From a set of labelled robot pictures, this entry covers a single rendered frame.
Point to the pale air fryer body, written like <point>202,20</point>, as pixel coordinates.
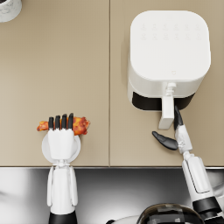
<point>169,52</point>

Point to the dark round robot body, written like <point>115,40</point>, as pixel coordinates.
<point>166,215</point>

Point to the roasted orange drumstick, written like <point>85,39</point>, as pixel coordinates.
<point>80,125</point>

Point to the white round plate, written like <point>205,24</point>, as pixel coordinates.
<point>76,150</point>

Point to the white marbled round pot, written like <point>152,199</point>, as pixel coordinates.
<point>8,8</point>

